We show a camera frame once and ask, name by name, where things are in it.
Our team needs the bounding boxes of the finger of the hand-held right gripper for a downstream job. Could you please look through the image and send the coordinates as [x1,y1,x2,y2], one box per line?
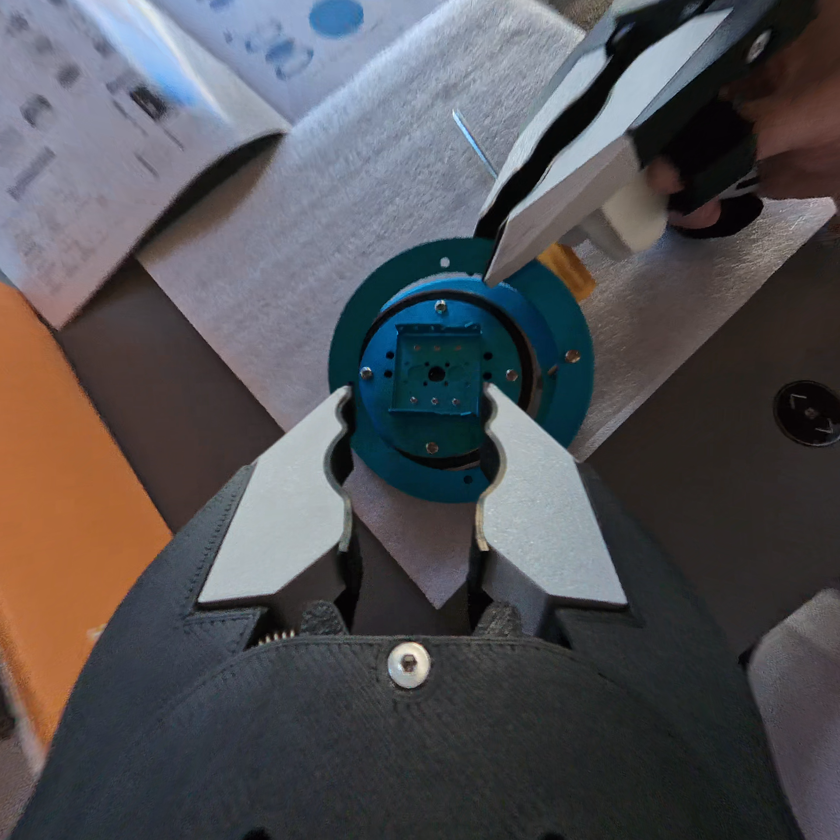
[484,7,735,287]
[474,29,632,240]

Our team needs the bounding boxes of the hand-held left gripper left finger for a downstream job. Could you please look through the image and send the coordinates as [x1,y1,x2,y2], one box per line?
[197,386,358,613]

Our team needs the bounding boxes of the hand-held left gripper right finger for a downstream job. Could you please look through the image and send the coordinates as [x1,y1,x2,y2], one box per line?
[471,382,629,614]

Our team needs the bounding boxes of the blue round metal base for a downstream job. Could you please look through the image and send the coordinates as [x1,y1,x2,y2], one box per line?
[328,238,596,505]

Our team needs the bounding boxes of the yellow-handled screwdriver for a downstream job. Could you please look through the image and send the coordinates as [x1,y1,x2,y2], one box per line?
[451,109,598,303]

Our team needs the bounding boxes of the grey desk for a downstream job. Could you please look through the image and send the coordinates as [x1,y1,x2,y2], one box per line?
[0,217,840,840]

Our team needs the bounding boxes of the black round desk grommet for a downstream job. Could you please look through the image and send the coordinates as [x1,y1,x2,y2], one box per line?
[773,381,840,448]

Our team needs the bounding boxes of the person's right hand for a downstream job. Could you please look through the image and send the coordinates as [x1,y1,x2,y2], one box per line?
[646,26,840,231]

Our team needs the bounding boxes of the white foam sheet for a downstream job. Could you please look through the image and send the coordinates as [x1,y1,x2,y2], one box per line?
[138,0,837,611]

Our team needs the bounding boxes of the orange kit box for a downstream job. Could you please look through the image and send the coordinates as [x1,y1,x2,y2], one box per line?
[0,283,174,775]

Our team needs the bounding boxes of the person's white hoodie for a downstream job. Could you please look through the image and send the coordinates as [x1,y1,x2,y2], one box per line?
[748,591,840,840]

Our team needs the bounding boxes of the open instruction booklet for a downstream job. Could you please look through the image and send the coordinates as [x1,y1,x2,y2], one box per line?
[0,0,447,329]

